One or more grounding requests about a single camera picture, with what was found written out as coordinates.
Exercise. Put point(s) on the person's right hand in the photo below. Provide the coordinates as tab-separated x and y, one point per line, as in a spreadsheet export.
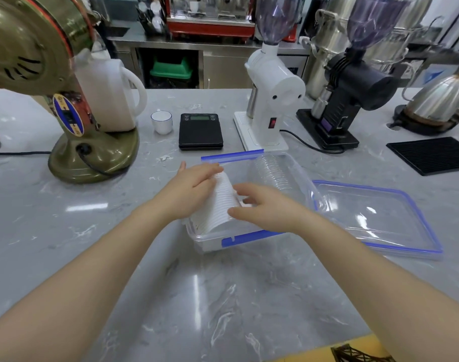
274	213

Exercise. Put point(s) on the person's left hand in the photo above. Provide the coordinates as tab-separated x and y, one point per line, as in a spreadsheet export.
188	192

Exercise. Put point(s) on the person's left thumb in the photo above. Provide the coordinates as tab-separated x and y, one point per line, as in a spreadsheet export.
182	166

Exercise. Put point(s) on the person's right thumb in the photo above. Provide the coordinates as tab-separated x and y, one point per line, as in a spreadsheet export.
238	214

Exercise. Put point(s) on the stack of white paper filters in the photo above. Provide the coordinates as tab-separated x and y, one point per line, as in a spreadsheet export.
222	207

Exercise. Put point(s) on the person's left forearm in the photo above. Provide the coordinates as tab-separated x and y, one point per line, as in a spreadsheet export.
82	282

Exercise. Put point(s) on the person's right forearm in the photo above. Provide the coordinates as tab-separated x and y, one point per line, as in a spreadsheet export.
384	290

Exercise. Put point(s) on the black digital scale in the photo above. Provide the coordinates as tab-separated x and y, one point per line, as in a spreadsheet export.
200	131

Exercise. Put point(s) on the small white cup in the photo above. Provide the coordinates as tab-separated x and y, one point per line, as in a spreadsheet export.
162	122

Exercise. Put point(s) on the clear container with blue clips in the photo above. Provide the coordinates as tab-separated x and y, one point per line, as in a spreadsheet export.
301	173

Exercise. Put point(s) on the green plastic bin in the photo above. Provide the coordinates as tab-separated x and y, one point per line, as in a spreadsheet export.
171	71

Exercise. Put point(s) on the stainless steel counter cabinet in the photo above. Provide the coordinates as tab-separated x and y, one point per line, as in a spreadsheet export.
222	69

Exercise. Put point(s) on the white plastic jug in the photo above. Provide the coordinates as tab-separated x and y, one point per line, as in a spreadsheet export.
105	94

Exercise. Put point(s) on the white coffee grinder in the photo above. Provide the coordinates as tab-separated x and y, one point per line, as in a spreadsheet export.
274	90

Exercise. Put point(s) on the clear lid with blue rim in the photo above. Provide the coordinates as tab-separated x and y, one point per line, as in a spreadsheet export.
380	218

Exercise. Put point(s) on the red espresso machine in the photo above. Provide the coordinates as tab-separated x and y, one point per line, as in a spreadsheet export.
210	22

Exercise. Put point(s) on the black coffee grinder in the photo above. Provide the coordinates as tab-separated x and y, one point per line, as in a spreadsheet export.
353	82

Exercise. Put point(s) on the black metal stand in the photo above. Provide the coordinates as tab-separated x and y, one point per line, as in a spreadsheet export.
361	354

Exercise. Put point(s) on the olive green grinder machine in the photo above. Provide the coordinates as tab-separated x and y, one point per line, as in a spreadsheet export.
29	48

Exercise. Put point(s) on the large steel pot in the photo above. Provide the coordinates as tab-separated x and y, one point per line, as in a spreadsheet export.
395	41
327	37

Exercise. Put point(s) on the black kettle base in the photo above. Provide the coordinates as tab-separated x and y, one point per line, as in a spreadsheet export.
417	126

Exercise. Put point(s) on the black rubber drip mat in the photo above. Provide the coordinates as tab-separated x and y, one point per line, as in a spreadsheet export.
431	155

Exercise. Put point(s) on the steel gooseneck kettle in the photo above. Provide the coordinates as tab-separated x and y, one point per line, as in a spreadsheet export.
440	99

